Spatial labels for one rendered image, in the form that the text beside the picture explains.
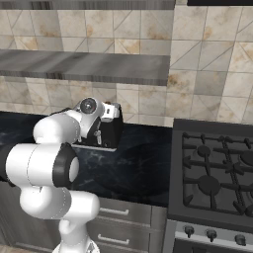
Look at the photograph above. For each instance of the brown bread slice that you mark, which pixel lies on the brown bread slice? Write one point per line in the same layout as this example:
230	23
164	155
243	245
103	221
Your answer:
107	102

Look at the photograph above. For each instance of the grey wooden wall cabinet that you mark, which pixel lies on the grey wooden wall cabinet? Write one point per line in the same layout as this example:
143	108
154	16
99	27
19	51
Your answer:
85	4

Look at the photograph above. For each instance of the black stove knob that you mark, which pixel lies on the black stove knob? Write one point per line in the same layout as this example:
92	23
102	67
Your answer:
211	234
240	239
188	231

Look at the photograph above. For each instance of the toaster lever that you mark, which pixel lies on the toaster lever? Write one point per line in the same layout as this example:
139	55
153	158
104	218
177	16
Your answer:
97	135

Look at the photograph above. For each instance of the grey wooden wall shelf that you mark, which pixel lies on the grey wooden wall shelf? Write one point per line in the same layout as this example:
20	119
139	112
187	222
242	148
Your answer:
82	67

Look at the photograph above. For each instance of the shallow grey drawer front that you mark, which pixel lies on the shallow grey drawer front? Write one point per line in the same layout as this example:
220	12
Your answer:
138	210

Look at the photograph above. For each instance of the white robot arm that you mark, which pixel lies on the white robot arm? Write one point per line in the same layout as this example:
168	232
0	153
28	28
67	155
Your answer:
39	164

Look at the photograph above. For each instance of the narrow grey cabinet panel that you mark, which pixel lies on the narrow grey cabinet panel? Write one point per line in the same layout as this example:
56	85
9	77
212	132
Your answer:
158	227

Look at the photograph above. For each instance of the black range hood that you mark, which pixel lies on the black range hood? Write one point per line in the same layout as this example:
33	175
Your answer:
220	2

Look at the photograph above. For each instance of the black gas stove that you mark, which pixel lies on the black gas stove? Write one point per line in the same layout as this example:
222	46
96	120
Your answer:
210	178

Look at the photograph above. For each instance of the deep grey drawer front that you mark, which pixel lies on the deep grey drawer front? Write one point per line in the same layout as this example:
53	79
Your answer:
138	238

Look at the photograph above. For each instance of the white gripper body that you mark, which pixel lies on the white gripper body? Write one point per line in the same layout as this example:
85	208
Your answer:
113	109

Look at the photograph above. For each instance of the black toaster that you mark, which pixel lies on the black toaster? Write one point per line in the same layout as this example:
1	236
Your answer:
113	133

